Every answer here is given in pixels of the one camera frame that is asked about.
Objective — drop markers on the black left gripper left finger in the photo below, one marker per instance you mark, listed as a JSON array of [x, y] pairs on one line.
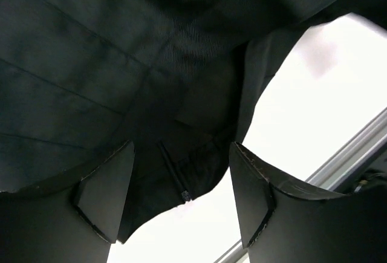
[[65, 215]]

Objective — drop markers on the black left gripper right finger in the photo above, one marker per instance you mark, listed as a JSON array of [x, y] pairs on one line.
[[284, 219]]

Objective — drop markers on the black pleated skirt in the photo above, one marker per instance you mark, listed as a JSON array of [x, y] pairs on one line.
[[179, 79]]

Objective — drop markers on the aluminium table rail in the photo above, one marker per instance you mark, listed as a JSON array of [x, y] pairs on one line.
[[366, 151]]

